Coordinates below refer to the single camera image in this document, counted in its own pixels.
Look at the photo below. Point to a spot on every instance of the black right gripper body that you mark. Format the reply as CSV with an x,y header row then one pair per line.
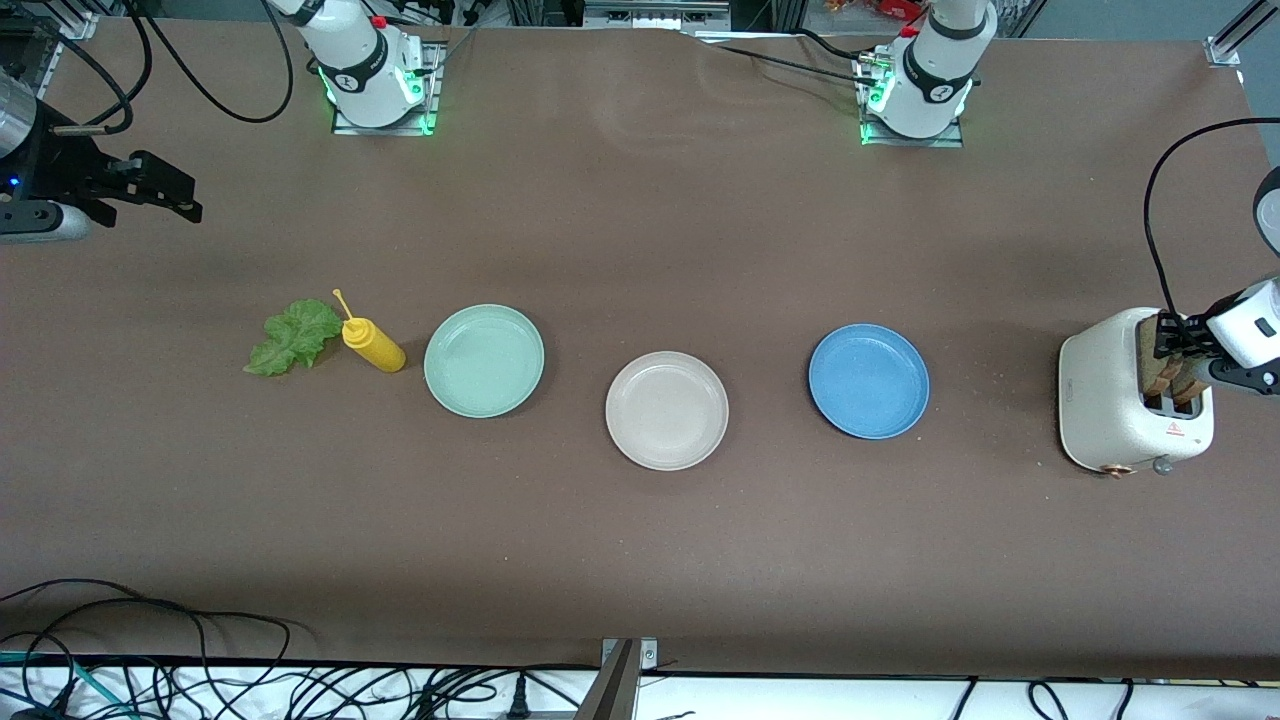
x,y
52,165

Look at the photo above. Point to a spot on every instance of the brown bread slice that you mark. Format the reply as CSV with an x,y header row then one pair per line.
x,y
1150,372
1195,385

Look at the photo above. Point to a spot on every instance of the green lettuce leaf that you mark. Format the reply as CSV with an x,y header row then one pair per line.
x,y
300,335

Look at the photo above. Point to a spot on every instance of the blue plate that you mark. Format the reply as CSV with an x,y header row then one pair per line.
x,y
868,380

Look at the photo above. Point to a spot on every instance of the mint green plate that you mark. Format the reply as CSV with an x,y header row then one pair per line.
x,y
484,360

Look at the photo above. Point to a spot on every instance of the beige plate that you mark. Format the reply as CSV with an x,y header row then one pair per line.
x,y
666,410

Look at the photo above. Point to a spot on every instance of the white toaster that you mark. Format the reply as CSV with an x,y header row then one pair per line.
x,y
1100,400

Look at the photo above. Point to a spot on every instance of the yellow mustard squeeze bottle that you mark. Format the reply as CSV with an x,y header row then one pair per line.
x,y
375,345

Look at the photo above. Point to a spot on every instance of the short aluminium profile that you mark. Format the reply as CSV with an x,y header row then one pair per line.
x,y
1225,48

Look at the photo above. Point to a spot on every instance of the red package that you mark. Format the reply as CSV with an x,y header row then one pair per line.
x,y
890,8

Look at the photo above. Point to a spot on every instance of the grey power strip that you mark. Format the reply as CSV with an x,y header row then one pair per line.
x,y
655,15

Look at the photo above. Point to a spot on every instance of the black power plug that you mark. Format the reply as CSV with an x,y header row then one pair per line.
x,y
518,705

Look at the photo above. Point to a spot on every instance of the long aluminium edge rail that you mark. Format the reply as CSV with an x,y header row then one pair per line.
x,y
45,75

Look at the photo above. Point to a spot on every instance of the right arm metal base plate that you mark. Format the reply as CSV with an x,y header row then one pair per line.
x,y
436,100

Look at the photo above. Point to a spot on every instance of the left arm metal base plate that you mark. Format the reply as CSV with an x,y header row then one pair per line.
x,y
915,142

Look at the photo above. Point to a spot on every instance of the grey metal bracket post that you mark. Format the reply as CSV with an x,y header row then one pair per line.
x,y
620,690

